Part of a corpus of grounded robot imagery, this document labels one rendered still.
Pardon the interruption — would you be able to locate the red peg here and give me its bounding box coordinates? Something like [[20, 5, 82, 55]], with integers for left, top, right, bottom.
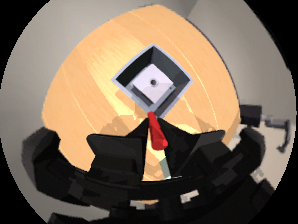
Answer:
[[148, 112, 168, 151]]

